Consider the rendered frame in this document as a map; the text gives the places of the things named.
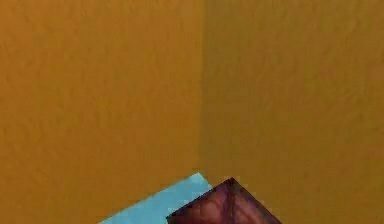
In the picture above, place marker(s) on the dark red wooden cabinet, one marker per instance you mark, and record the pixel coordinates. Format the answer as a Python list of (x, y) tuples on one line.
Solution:
[(226, 208)]

